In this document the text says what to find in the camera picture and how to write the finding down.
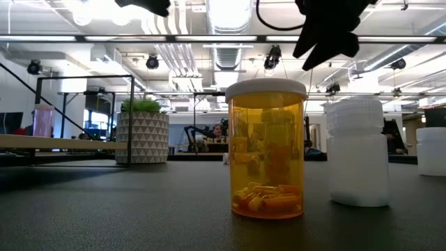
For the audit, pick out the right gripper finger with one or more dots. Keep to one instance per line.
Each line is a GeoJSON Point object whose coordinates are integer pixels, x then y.
{"type": "Point", "coordinates": [334, 49]}
{"type": "Point", "coordinates": [310, 38]}

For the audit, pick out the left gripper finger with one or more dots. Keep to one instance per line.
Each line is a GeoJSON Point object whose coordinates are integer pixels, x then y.
{"type": "Point", "coordinates": [150, 5]}

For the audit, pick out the large amber pill bottle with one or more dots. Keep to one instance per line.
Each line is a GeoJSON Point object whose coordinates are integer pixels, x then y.
{"type": "Point", "coordinates": [266, 146]}

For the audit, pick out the small white medicine bottle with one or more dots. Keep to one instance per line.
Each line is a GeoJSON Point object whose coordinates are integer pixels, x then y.
{"type": "Point", "coordinates": [359, 167]}

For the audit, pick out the large white medicine bottle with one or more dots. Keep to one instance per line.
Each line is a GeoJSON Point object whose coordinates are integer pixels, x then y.
{"type": "Point", "coordinates": [433, 153]}

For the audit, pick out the pink pill bottle white cap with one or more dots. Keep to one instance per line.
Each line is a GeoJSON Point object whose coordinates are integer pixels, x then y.
{"type": "Point", "coordinates": [42, 122]}

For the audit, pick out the black background robot arm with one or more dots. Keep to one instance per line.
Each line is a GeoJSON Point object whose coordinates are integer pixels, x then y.
{"type": "Point", "coordinates": [195, 130]}

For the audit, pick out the black ceiling spotlight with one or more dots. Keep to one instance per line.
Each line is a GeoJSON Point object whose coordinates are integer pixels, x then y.
{"type": "Point", "coordinates": [272, 57]}
{"type": "Point", "coordinates": [152, 62]}
{"type": "Point", "coordinates": [34, 67]}
{"type": "Point", "coordinates": [398, 64]}
{"type": "Point", "coordinates": [332, 88]}

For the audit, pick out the black overhead light bar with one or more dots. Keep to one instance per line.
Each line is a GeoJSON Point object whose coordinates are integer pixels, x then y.
{"type": "Point", "coordinates": [170, 38]}

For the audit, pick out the dark computer monitor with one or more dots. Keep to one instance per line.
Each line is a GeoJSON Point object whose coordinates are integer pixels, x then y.
{"type": "Point", "coordinates": [10, 122]}
{"type": "Point", "coordinates": [435, 118]}

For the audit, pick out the white patterned planter with succulent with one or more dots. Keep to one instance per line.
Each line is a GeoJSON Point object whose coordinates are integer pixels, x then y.
{"type": "Point", "coordinates": [143, 139]}

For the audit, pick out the wooden cutting board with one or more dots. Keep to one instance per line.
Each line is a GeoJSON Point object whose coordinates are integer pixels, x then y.
{"type": "Point", "coordinates": [69, 142]}

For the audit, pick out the black table mat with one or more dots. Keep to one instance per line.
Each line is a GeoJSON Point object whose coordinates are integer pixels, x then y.
{"type": "Point", "coordinates": [139, 209]}

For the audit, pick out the silver ventilation duct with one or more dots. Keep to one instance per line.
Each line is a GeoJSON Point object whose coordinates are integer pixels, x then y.
{"type": "Point", "coordinates": [228, 21]}

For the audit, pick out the black metal rack frame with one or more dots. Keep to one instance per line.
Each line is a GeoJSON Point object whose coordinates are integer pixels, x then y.
{"type": "Point", "coordinates": [87, 93]}

